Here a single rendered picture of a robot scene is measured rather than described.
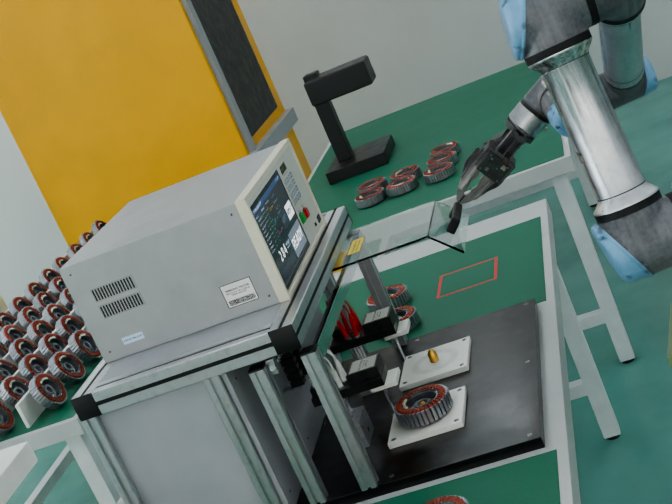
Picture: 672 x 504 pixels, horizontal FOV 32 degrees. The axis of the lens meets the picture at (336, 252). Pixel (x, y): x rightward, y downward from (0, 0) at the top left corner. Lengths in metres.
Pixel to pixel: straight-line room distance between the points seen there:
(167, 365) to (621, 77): 0.99
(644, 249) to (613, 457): 1.58
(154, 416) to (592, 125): 0.92
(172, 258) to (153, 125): 3.78
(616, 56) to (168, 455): 1.09
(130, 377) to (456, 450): 0.59
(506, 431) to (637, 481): 1.28
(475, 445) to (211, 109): 3.89
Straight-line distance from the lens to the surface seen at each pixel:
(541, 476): 1.99
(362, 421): 2.28
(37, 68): 6.04
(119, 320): 2.22
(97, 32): 5.89
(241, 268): 2.12
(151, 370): 2.10
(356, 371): 2.22
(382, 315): 2.44
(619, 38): 2.15
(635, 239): 2.00
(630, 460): 3.47
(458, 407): 2.25
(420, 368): 2.48
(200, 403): 2.10
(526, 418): 2.14
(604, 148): 1.99
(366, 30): 7.48
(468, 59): 7.46
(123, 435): 2.18
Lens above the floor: 1.71
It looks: 15 degrees down
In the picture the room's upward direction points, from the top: 24 degrees counter-clockwise
